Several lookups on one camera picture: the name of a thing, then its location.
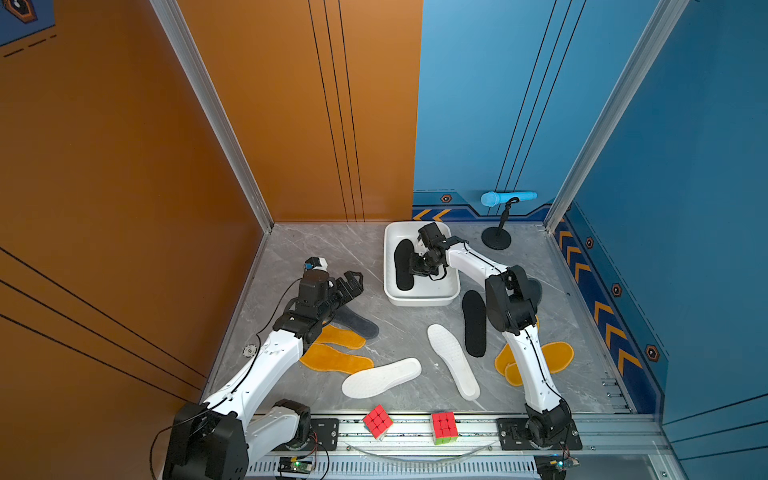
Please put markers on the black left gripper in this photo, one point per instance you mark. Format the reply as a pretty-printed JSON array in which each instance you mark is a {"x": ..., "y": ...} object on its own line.
[{"x": 345, "y": 294}]

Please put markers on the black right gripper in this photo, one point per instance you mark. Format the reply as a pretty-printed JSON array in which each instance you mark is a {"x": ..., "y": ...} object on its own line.
[{"x": 414, "y": 268}]

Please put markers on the dark grey insole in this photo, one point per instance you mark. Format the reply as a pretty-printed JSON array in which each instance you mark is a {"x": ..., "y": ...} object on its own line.
[
  {"x": 347, "y": 318},
  {"x": 535, "y": 290}
]

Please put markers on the black insole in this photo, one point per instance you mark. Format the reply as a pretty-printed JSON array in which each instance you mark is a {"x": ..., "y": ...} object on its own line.
[
  {"x": 402, "y": 256},
  {"x": 475, "y": 330}
]

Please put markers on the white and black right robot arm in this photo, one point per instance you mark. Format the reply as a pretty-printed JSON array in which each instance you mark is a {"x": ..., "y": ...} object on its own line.
[{"x": 511, "y": 302}]

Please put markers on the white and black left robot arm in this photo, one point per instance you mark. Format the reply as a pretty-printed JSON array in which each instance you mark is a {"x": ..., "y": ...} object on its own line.
[{"x": 219, "y": 438}]

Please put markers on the white rectangular storage box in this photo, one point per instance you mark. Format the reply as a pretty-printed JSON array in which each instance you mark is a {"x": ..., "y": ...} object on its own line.
[{"x": 414, "y": 276}]

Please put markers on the yellow insole upper left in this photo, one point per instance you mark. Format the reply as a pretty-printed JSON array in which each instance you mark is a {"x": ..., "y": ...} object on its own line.
[{"x": 332, "y": 335}]

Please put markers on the yellow insole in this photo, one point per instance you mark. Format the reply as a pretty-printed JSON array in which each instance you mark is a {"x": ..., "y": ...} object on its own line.
[
  {"x": 332, "y": 335},
  {"x": 324, "y": 358},
  {"x": 504, "y": 359},
  {"x": 558, "y": 356}
]

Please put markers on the black microphone stand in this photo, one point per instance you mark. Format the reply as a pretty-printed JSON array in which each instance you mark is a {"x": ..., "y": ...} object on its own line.
[{"x": 497, "y": 238}]

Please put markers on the yellow insole lower left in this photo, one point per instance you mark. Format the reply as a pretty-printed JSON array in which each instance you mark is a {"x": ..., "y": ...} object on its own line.
[{"x": 324, "y": 358}]

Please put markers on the blue microphone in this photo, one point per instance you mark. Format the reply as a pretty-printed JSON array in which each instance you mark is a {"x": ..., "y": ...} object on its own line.
[{"x": 493, "y": 198}]

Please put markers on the white insole left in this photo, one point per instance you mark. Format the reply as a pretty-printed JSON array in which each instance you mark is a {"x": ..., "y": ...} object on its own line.
[{"x": 375, "y": 381}]

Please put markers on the white insole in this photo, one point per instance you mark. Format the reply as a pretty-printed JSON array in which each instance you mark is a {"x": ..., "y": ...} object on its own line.
[
  {"x": 375, "y": 381},
  {"x": 447, "y": 347}
]

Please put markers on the yellow insole right inner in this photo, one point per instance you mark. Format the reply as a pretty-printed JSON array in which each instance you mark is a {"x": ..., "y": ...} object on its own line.
[{"x": 504, "y": 359}]

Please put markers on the white insole right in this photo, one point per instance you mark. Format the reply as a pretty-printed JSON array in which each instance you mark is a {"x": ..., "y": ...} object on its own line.
[{"x": 447, "y": 347}]

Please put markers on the left rubik's cube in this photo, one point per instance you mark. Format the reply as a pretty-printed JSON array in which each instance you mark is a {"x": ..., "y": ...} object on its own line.
[{"x": 378, "y": 422}]

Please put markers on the rubik's cube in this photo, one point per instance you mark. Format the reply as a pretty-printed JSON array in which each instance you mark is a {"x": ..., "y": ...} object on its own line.
[
  {"x": 444, "y": 428},
  {"x": 378, "y": 422}
]

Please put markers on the yellow insole right outer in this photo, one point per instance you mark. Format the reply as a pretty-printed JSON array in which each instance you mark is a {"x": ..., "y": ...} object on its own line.
[{"x": 558, "y": 356}]

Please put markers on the clear curved strip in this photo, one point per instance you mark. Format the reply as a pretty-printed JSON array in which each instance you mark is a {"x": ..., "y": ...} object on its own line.
[{"x": 418, "y": 457}]

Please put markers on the right rubik's cube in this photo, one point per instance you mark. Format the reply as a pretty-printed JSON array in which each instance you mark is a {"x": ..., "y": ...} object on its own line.
[{"x": 444, "y": 428}]

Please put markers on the left green circuit board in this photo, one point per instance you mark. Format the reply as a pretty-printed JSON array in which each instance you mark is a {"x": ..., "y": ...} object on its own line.
[{"x": 294, "y": 466}]

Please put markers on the right circuit board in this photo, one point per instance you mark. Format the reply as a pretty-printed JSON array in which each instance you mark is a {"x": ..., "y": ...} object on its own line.
[{"x": 551, "y": 468}]

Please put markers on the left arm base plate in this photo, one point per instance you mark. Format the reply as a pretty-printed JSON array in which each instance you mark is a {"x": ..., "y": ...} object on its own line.
[{"x": 321, "y": 432}]

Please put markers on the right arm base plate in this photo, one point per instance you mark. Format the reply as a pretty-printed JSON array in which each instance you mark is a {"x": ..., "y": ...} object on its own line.
[{"x": 514, "y": 434}]

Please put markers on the aluminium front rail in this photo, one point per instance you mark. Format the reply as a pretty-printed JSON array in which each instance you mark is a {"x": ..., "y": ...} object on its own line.
[{"x": 628, "y": 446}]

